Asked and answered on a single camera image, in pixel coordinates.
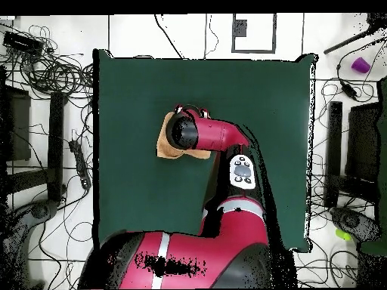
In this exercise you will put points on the black stand bar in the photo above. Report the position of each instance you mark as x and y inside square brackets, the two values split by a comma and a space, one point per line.
[56, 145]
[334, 145]

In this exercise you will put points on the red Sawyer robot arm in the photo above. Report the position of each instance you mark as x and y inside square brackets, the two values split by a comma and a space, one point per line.
[217, 136]

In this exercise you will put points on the black square floor frame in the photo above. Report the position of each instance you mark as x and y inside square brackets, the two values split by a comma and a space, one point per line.
[240, 28]

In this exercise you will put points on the orange terry towel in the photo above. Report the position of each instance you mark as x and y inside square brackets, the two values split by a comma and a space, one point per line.
[164, 148]

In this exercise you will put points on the black power strip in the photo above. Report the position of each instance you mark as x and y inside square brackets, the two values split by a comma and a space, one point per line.
[80, 163]

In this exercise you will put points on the lime green object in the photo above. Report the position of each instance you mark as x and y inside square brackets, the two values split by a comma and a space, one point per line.
[343, 234]

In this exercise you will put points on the black electronics box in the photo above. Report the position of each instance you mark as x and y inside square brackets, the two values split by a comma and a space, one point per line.
[21, 43]

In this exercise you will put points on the black panel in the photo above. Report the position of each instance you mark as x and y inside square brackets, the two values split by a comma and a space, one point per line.
[18, 127]
[362, 142]

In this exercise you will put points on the purple cup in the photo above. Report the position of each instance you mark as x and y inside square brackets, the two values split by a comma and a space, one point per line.
[360, 65]

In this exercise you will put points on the dark green table cloth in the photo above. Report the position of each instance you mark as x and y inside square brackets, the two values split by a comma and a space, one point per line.
[136, 196]

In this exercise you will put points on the black power adapter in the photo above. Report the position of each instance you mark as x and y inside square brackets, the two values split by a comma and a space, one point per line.
[348, 89]

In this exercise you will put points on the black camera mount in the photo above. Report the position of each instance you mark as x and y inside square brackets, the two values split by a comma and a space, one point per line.
[40, 210]
[352, 222]

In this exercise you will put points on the black rod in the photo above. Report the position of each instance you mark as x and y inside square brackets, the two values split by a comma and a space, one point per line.
[347, 40]

